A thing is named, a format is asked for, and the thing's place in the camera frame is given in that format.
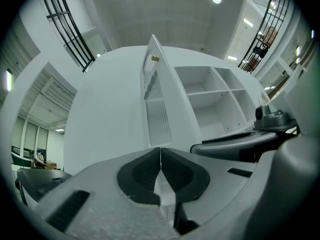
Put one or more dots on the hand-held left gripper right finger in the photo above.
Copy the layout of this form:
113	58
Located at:
225	191

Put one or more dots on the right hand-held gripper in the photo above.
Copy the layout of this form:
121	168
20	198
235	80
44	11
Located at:
272	121

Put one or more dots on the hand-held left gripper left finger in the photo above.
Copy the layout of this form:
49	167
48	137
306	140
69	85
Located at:
105	184

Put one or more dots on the white cabinet door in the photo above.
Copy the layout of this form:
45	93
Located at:
158	124

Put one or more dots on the plain cardboard box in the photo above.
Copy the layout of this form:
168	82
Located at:
50	165

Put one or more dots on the black metal railing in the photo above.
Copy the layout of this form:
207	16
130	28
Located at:
57	13
268	12

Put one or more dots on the fluorescent ceiling light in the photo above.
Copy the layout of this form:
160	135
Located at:
8	80

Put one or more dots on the white wall cabinet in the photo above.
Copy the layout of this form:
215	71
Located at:
163	189

